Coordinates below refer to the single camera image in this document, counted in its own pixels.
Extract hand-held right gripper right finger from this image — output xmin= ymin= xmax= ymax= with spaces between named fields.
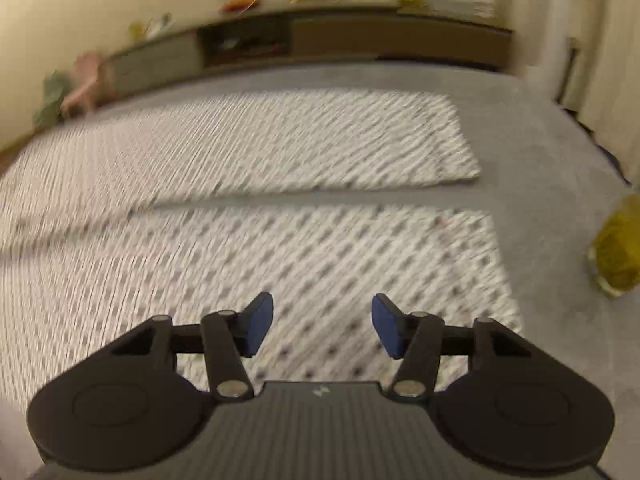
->
xmin=371 ymin=293 xmax=533 ymax=403

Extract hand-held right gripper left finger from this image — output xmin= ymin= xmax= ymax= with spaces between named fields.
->
xmin=111 ymin=291 xmax=275 ymax=403

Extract white patterned pants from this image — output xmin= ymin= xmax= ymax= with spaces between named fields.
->
xmin=0 ymin=87 xmax=525 ymax=411

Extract yellow green object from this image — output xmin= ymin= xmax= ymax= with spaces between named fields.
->
xmin=587 ymin=195 xmax=640 ymax=298

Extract long low grey cabinet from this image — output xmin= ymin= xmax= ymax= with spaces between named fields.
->
xmin=100 ymin=2 xmax=516 ymax=106

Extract pink plastic chair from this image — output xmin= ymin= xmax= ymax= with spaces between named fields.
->
xmin=60 ymin=52 xmax=113 ymax=116

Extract green plastic chair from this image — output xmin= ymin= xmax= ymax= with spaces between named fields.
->
xmin=32 ymin=71 xmax=71 ymax=131

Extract white tabletop device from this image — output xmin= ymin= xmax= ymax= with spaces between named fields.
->
xmin=147 ymin=12 xmax=173 ymax=36

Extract cluster of clear glass cups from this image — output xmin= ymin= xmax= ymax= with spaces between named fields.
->
xmin=430 ymin=0 xmax=497 ymax=18

